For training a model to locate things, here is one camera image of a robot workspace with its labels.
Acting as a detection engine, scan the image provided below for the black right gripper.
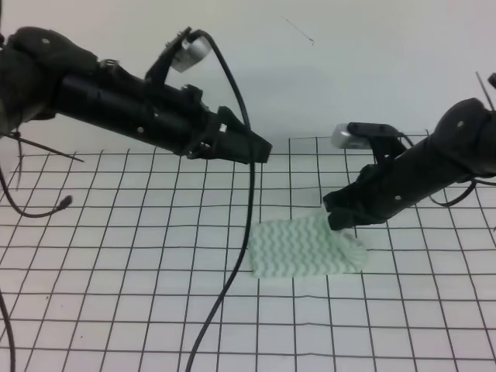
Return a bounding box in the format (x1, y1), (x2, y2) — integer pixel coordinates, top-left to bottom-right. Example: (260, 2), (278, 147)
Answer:
(322, 154), (415, 231)

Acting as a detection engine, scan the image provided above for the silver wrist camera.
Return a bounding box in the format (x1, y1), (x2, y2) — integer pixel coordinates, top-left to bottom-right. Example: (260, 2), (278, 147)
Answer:
(331, 122), (400, 149)
(171, 29), (212, 73)

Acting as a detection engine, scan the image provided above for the thin dark wall wire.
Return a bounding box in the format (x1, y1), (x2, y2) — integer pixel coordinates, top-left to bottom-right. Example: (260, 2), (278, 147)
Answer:
(285, 17), (315, 47)

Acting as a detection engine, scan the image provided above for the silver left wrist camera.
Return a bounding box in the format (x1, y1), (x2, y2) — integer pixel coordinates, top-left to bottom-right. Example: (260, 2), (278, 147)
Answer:
(171, 29), (212, 73)

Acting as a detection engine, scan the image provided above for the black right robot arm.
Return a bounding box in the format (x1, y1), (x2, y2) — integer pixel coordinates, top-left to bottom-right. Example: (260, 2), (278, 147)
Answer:
(323, 98), (495, 230)

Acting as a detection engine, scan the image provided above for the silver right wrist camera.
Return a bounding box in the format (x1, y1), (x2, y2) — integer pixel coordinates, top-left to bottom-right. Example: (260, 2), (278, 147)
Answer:
(331, 122), (400, 149)

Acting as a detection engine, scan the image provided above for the green white wavy striped towel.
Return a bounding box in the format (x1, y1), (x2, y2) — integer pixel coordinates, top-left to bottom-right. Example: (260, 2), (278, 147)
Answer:
(247, 210), (368, 278)

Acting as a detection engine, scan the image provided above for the thin black loose cable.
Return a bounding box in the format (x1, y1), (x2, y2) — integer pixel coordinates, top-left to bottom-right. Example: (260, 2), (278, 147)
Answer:
(0, 131), (84, 372)

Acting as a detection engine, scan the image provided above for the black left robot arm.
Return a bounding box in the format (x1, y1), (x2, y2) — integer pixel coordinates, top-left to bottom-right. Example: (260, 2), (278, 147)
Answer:
(1, 27), (272, 164)

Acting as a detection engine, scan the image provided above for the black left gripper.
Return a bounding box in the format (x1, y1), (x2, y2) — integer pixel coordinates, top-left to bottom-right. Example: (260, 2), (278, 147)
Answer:
(143, 85), (272, 164)

